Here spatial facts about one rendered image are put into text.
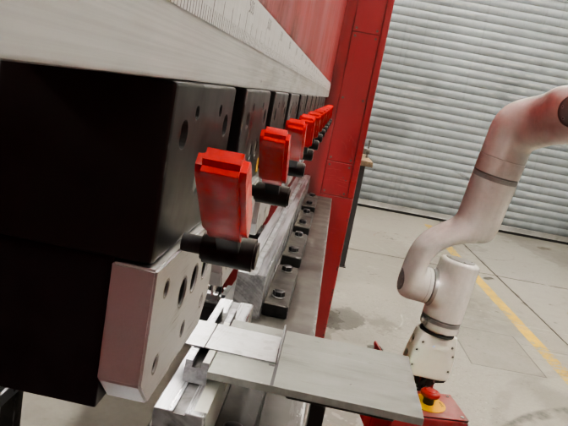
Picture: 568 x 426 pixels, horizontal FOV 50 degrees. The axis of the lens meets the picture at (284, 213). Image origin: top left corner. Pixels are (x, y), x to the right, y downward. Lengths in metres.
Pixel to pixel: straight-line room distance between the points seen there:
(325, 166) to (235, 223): 2.66
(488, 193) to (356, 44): 1.77
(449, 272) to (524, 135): 0.31
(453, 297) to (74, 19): 1.19
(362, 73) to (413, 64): 5.34
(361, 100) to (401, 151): 5.37
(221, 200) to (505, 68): 8.29
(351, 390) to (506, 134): 0.64
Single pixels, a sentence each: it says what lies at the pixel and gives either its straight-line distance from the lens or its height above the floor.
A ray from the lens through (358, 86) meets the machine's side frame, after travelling 2.92.
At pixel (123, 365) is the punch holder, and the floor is 1.20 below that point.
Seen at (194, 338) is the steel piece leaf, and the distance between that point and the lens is 0.84.
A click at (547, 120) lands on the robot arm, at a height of 1.37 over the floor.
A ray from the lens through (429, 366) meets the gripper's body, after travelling 1.38.
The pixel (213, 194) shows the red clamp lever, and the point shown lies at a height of 1.30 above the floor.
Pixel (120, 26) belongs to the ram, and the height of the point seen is 1.35.
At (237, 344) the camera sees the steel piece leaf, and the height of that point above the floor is 1.00.
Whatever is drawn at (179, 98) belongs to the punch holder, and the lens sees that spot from 0.28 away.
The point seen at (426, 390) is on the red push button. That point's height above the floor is 0.81.
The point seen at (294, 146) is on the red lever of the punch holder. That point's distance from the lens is 0.67.
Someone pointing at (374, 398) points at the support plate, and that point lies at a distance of 0.79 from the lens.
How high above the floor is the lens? 1.35
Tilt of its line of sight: 11 degrees down
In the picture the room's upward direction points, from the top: 11 degrees clockwise
